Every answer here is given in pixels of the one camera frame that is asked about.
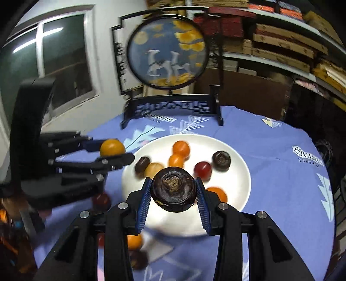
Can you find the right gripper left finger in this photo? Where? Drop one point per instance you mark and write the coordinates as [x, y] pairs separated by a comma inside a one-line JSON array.
[[75, 254]]

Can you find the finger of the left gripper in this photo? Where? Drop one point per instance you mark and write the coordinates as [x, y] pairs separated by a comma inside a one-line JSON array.
[[62, 143], [106, 164]]

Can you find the small yellow fruit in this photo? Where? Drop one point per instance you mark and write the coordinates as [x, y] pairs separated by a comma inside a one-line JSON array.
[[111, 147]]

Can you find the small red tomato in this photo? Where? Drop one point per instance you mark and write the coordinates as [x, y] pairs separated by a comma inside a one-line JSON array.
[[101, 202]]

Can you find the orange tangerine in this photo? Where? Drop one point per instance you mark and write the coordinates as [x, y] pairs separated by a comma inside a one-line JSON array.
[[135, 242]]

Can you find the dark brown water chestnut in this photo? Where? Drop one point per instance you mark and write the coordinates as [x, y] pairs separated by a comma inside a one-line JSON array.
[[173, 189]]

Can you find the dark red plum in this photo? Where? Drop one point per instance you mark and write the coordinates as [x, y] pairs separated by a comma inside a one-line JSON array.
[[203, 170]]

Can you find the dark chestnut on plate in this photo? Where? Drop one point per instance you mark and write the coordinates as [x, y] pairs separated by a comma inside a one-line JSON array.
[[142, 164]]

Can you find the pale peeled chestnut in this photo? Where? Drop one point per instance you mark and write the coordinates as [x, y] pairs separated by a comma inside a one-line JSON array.
[[152, 169]]

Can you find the yellow fruit on plate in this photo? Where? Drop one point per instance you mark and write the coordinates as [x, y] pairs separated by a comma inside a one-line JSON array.
[[176, 160]]

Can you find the orange tangerine plate right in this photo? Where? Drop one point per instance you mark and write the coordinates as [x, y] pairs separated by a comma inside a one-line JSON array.
[[221, 194]]

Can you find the orange tangerine plate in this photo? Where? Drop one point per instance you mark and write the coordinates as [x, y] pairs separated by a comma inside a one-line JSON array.
[[181, 148], [221, 194]]

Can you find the orange tangerine plate top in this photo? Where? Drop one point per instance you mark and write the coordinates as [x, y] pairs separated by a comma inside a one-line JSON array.
[[181, 148]]

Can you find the blue patterned tablecloth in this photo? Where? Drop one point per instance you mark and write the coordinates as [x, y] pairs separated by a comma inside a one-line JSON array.
[[287, 182]]

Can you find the white oval plate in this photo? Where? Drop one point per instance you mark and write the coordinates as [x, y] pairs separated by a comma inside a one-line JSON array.
[[235, 182]]

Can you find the dark chestnut plate right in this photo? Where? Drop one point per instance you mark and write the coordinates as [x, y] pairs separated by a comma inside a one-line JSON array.
[[221, 160]]

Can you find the round deer art screen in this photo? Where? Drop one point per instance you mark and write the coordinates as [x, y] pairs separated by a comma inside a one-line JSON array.
[[158, 51]]

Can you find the shelf with stacked boxes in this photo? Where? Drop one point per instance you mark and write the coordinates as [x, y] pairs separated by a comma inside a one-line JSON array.
[[272, 33]]

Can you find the window with white frame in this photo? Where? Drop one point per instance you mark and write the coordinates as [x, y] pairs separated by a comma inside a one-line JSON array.
[[54, 44]]

